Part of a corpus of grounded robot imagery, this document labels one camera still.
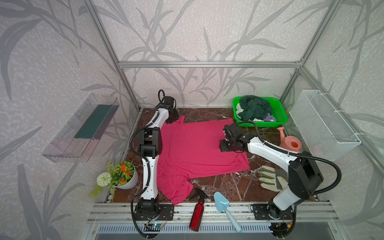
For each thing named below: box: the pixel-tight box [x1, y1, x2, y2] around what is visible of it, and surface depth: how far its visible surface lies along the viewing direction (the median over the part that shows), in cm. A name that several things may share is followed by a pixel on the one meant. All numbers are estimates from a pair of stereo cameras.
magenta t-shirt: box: [156, 115, 251, 205], surface depth 91 cm
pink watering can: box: [277, 127, 302, 153], surface depth 89 cm
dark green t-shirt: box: [238, 95, 273, 121], surface depth 110 cm
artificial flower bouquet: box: [89, 160, 139, 201], surface depth 72 cm
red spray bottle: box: [189, 187, 207, 232], surface depth 73 cm
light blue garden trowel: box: [214, 191, 243, 233], surface depth 78 cm
